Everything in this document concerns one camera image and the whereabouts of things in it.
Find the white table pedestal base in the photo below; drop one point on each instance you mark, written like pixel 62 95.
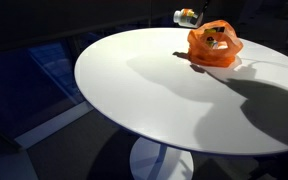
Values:
pixel 160 163

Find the dark bottle yellow cap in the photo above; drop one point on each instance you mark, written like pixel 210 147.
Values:
pixel 210 33

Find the orange plastic bag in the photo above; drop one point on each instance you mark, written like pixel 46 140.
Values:
pixel 210 55

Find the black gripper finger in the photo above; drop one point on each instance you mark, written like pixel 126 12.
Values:
pixel 203 11

